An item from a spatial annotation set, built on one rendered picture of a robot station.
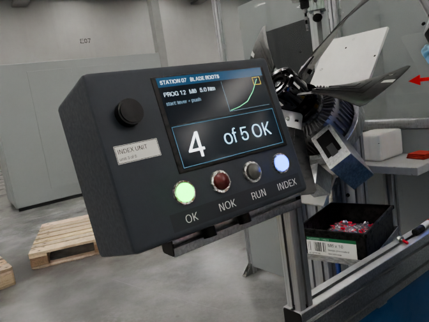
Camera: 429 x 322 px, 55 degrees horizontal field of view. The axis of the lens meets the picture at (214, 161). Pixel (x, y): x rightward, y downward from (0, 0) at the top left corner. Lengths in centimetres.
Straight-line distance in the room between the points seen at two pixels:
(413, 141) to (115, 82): 161
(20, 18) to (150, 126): 1317
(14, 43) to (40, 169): 734
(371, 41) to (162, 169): 128
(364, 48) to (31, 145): 547
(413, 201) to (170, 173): 164
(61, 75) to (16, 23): 703
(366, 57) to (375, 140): 36
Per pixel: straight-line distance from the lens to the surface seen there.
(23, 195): 654
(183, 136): 47
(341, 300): 79
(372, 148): 179
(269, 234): 267
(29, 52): 1343
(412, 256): 96
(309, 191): 114
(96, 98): 44
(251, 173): 50
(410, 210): 203
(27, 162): 650
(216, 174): 47
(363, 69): 156
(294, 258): 67
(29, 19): 1362
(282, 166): 53
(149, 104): 46
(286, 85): 125
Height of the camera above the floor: 121
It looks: 9 degrees down
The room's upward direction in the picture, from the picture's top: 8 degrees counter-clockwise
